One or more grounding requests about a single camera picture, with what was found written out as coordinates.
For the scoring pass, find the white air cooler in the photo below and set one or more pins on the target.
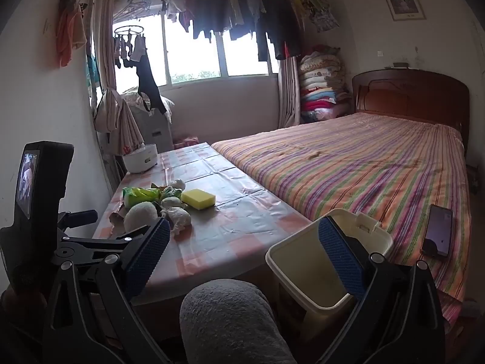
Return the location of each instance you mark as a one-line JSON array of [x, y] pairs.
[[155, 129]]

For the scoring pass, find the striped beige curtain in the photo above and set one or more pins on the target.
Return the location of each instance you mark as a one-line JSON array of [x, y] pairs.
[[290, 94], [104, 45]]

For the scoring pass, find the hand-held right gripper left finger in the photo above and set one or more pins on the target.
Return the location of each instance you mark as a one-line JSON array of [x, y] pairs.
[[149, 248]]

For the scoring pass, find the bed with striped sheet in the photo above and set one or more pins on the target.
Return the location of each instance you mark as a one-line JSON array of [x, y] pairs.
[[341, 167]]

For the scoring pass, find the teal hanging cloth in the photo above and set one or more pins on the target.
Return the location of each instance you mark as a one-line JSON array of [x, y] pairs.
[[93, 72]]

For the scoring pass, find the window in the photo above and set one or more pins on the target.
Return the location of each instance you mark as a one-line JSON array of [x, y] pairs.
[[197, 57]]

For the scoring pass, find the small grey box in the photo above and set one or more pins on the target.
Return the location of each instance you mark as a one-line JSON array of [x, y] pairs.
[[399, 65]]

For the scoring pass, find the person's grey trouser leg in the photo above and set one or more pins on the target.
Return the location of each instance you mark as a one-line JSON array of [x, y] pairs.
[[227, 322]]

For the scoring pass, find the white round holder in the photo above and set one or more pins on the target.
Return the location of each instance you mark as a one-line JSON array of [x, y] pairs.
[[142, 159]]

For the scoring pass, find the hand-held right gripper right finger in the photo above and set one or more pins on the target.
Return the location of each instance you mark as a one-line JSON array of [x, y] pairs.
[[341, 258]]

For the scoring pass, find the floral cloth bundle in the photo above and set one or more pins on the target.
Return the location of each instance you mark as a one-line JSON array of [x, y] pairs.
[[129, 98]]

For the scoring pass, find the cream plastic bin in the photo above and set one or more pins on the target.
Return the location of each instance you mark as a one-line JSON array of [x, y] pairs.
[[303, 269]]

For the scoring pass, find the brown wooden headboard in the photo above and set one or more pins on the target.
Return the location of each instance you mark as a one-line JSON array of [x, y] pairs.
[[409, 94]]

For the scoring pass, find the black smartphone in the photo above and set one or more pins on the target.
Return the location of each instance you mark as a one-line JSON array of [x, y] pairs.
[[437, 231]]

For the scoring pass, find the green clear plastic bag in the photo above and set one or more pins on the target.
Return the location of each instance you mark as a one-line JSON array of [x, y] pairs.
[[169, 201]]

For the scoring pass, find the white lace sock ball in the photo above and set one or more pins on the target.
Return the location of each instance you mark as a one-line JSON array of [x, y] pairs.
[[138, 216]]

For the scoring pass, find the round sock drying rack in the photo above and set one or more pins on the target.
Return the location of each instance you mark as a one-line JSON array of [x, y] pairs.
[[130, 47]]

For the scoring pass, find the framed wall picture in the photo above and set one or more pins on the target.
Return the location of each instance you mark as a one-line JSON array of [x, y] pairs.
[[403, 2]]

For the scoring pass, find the black hanging garment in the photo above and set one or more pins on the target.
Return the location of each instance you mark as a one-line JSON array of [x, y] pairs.
[[146, 79]]

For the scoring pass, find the row of hanging clothes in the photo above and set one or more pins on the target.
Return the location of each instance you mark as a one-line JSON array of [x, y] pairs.
[[212, 11]]

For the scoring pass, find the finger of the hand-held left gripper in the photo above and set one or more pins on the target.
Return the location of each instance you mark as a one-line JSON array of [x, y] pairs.
[[81, 218], [87, 244]]

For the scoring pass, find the stack of folded blankets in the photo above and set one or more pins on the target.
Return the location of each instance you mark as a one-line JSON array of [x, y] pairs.
[[322, 83]]

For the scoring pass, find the green tissue packet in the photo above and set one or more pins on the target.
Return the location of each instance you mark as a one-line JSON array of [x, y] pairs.
[[138, 196]]

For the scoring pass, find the orange hanging garment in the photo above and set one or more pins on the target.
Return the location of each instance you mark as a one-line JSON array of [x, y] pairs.
[[70, 34]]

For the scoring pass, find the yellow sponge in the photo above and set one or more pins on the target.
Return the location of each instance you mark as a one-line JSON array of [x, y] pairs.
[[199, 198]]

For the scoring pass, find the pink cloth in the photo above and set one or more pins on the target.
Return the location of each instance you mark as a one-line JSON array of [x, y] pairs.
[[185, 140]]

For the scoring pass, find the checked orange white tablecloth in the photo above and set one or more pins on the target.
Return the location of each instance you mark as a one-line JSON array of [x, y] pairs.
[[227, 227]]

